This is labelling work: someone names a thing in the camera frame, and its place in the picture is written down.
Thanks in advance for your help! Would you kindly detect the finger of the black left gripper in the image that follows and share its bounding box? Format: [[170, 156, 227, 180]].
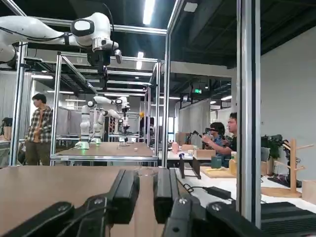
[[97, 64, 110, 92]]

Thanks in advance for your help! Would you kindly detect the finned black power supply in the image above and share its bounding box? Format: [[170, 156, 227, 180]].
[[260, 201, 316, 230]]

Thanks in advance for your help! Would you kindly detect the aluminium cell frame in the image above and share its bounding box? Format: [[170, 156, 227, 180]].
[[0, 0, 186, 168]]

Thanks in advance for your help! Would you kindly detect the wooden board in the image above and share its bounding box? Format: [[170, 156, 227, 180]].
[[199, 165, 237, 179]]

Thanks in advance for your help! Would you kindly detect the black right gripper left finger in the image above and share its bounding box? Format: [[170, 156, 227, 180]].
[[0, 169, 141, 237]]

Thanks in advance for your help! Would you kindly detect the green cup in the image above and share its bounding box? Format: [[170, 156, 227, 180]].
[[211, 155, 223, 170]]

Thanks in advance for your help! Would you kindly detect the neighbouring brown table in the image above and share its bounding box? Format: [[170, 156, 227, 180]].
[[50, 142, 159, 166]]

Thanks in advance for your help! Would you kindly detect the aluminium camera post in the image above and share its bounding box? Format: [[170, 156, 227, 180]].
[[236, 0, 262, 229]]

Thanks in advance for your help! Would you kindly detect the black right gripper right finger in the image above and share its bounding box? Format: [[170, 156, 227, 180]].
[[153, 167, 269, 237]]

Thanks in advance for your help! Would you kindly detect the potted green plant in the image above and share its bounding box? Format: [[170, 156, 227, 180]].
[[261, 134, 283, 160]]

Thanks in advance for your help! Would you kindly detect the wooden box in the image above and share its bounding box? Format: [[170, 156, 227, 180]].
[[193, 148, 217, 160]]

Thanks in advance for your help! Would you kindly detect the standing person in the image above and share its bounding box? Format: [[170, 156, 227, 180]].
[[24, 93, 54, 166]]

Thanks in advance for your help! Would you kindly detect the seated person with headset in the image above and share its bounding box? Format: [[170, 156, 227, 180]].
[[201, 122, 232, 161]]

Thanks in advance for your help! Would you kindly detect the wooden cup rack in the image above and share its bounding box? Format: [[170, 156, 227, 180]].
[[261, 138, 312, 198]]

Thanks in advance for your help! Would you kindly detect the small black power adapter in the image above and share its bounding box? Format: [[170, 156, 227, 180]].
[[205, 186, 232, 199]]

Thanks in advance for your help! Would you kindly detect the black metal stand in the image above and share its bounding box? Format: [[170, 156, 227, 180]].
[[178, 152, 202, 180]]

